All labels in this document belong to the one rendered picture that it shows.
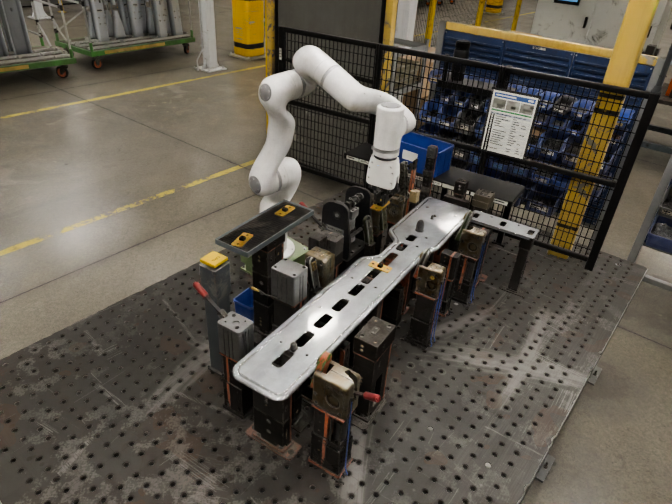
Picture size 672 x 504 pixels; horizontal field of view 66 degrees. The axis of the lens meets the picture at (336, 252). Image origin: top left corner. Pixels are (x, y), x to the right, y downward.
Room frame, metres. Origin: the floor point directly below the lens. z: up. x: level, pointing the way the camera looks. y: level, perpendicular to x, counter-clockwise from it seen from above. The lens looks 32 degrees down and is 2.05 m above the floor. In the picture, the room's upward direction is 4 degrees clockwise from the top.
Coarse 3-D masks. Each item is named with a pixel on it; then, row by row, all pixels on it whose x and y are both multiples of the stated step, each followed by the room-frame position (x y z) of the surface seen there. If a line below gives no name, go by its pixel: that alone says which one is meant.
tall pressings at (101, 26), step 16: (96, 0) 8.37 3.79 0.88; (112, 0) 8.64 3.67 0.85; (128, 0) 8.85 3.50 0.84; (144, 0) 9.13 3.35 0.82; (160, 0) 9.02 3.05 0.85; (176, 0) 9.27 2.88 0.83; (96, 16) 8.32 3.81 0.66; (112, 16) 8.62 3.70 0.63; (128, 16) 8.84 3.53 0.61; (144, 16) 9.27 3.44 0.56; (160, 16) 8.97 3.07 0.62; (176, 16) 9.24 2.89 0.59; (96, 32) 8.33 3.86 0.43; (112, 32) 8.74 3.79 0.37; (128, 32) 8.96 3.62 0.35; (144, 32) 9.21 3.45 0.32; (160, 32) 8.92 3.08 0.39; (176, 32) 9.19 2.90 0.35
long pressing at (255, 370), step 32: (448, 224) 1.94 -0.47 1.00; (384, 256) 1.65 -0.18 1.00; (416, 256) 1.67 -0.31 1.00; (352, 288) 1.44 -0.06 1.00; (384, 288) 1.45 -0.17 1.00; (288, 320) 1.24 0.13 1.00; (352, 320) 1.27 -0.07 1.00; (256, 352) 1.10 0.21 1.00; (320, 352) 1.11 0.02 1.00; (256, 384) 0.98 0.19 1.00; (288, 384) 0.98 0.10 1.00
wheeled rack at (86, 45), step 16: (48, 0) 8.30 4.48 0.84; (64, 0) 8.04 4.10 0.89; (192, 32) 9.29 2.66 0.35; (64, 48) 8.32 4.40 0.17; (80, 48) 7.92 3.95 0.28; (96, 48) 7.92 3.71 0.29; (112, 48) 8.06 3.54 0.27; (128, 48) 8.24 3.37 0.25; (144, 48) 8.48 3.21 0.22; (96, 64) 7.87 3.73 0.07
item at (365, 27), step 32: (288, 0) 4.56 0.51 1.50; (320, 0) 4.35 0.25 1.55; (352, 0) 4.16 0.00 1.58; (384, 0) 3.98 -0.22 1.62; (320, 32) 4.34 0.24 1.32; (352, 32) 4.15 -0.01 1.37; (384, 32) 3.95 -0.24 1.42; (288, 64) 4.56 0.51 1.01; (384, 64) 3.93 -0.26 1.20; (320, 96) 4.33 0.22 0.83; (320, 128) 4.32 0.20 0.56
